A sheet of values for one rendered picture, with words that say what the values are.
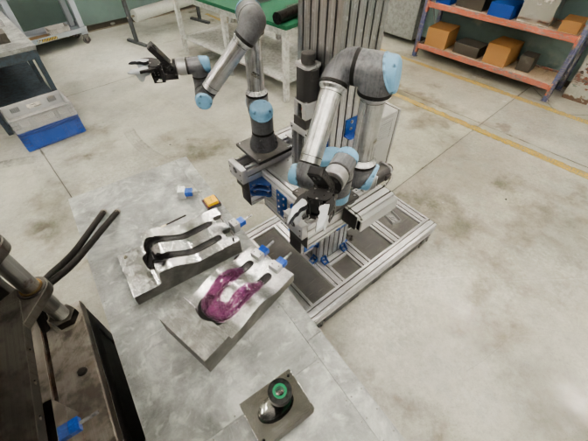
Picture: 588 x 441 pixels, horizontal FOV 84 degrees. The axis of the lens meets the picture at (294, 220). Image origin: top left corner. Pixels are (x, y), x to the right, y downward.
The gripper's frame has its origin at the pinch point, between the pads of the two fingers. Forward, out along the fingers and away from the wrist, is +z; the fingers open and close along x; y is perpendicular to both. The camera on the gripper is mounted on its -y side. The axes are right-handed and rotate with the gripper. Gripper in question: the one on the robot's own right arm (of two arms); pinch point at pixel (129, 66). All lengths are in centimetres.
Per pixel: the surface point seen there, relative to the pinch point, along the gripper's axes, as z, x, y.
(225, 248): -28, -74, 48
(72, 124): 128, 185, 159
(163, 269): -2, -83, 41
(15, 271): 38, -87, 18
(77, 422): 23, -133, 39
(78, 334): 35, -98, 54
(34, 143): 163, 164, 161
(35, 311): 38, -96, 31
